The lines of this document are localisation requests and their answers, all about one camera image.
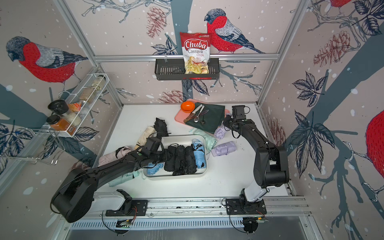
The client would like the mint green umbrella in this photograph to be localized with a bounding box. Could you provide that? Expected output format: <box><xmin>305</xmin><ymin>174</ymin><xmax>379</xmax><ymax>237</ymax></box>
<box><xmin>108</xmin><ymin>171</ymin><xmax>140</xmax><ymax>187</ymax></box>
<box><xmin>189</xmin><ymin>129</ymin><xmax>217</xmax><ymax>153</ymax></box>

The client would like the beige umbrella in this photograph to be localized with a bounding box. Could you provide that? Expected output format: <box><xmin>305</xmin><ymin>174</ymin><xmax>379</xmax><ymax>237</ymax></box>
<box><xmin>134</xmin><ymin>126</ymin><xmax>156</xmax><ymax>150</ymax></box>

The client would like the dark green cloth napkin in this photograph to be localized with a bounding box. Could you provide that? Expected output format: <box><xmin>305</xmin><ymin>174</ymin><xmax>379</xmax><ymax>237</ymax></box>
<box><xmin>186</xmin><ymin>102</ymin><xmax>225</xmax><ymax>134</ymax></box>

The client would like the Chuba cassava chips bag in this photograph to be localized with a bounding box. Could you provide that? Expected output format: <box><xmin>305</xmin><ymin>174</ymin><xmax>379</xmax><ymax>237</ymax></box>
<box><xmin>180</xmin><ymin>33</ymin><xmax>211</xmax><ymax>74</ymax></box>

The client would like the white wire spice rack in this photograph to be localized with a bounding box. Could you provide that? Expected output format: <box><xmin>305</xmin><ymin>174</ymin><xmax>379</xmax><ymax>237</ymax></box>
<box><xmin>33</xmin><ymin>73</ymin><xmax>110</xmax><ymax>138</ymax></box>

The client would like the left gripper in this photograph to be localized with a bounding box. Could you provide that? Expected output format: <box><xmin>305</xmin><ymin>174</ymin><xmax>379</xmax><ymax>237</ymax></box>
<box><xmin>149</xmin><ymin>148</ymin><xmax>175</xmax><ymax>164</ymax></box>

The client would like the white storage box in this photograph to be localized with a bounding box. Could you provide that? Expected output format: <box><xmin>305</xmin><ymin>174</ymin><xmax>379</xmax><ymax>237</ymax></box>
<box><xmin>143</xmin><ymin>135</ymin><xmax>209</xmax><ymax>180</ymax></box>

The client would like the orange plastic bowl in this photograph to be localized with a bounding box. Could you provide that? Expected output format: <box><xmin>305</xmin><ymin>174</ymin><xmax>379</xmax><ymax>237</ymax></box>
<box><xmin>181</xmin><ymin>101</ymin><xmax>195</xmax><ymax>113</ymax></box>

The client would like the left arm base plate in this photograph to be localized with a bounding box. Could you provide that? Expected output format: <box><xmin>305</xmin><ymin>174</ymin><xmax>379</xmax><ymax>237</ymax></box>
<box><xmin>106</xmin><ymin>200</ymin><xmax>149</xmax><ymax>217</ymax></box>

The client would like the black wall basket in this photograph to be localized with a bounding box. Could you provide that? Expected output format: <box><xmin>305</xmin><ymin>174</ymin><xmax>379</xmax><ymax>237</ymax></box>
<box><xmin>155</xmin><ymin>58</ymin><xmax>220</xmax><ymax>81</ymax></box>

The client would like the pink plastic tray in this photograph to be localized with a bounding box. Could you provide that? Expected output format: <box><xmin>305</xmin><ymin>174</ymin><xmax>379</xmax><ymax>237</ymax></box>
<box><xmin>175</xmin><ymin>100</ymin><xmax>230</xmax><ymax>125</ymax></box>

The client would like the dark small spoon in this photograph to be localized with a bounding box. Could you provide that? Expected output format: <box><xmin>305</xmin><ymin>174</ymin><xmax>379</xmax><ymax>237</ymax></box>
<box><xmin>200</xmin><ymin>110</ymin><xmax>209</xmax><ymax>125</ymax></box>

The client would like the black lid spice jar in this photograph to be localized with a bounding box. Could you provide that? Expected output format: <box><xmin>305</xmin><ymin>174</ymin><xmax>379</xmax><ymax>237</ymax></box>
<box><xmin>48</xmin><ymin>99</ymin><xmax>70</xmax><ymax>116</ymax></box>

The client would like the black umbrella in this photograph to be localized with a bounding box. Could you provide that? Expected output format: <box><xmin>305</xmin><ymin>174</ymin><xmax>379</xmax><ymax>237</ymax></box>
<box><xmin>164</xmin><ymin>144</ymin><xmax>178</xmax><ymax>172</ymax></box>
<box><xmin>173</xmin><ymin>146</ymin><xmax>185</xmax><ymax>176</ymax></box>
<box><xmin>184</xmin><ymin>146</ymin><xmax>197</xmax><ymax>175</ymax></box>
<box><xmin>154</xmin><ymin>118</ymin><xmax>169</xmax><ymax>139</ymax></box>

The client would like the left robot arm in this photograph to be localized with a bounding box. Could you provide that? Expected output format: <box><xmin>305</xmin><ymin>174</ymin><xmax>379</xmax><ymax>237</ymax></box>
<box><xmin>50</xmin><ymin>137</ymin><xmax>169</xmax><ymax>223</ymax></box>

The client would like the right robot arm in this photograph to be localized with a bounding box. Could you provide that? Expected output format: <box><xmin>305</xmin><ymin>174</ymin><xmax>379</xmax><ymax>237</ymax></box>
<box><xmin>224</xmin><ymin>105</ymin><xmax>290</xmax><ymax>205</ymax></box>

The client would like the silver spoon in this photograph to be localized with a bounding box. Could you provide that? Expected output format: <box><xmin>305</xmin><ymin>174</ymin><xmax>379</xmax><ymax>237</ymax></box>
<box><xmin>194</xmin><ymin>105</ymin><xmax>205</xmax><ymax>123</ymax></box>

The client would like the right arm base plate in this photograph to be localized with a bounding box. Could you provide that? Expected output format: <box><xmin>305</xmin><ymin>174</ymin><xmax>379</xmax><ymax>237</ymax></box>
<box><xmin>224</xmin><ymin>199</ymin><xmax>267</xmax><ymax>215</ymax></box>

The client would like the lilac umbrella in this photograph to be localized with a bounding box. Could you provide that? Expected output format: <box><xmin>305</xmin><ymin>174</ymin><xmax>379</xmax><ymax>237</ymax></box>
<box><xmin>211</xmin><ymin>141</ymin><xmax>237</xmax><ymax>157</ymax></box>
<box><xmin>214</xmin><ymin>125</ymin><xmax>229</xmax><ymax>140</ymax></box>

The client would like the orange spice jar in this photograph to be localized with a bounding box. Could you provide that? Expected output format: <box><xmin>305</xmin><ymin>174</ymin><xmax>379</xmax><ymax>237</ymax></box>
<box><xmin>47</xmin><ymin>115</ymin><xmax>76</xmax><ymax>134</ymax></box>

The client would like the light blue umbrella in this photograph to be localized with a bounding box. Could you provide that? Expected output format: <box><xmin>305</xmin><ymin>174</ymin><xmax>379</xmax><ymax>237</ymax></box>
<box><xmin>192</xmin><ymin>139</ymin><xmax>207</xmax><ymax>169</ymax></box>
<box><xmin>146</xmin><ymin>163</ymin><xmax>164</xmax><ymax>176</ymax></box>

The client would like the pink umbrella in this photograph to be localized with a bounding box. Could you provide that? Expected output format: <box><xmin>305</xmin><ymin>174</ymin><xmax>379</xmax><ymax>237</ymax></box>
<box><xmin>99</xmin><ymin>146</ymin><xmax>131</xmax><ymax>167</ymax></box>

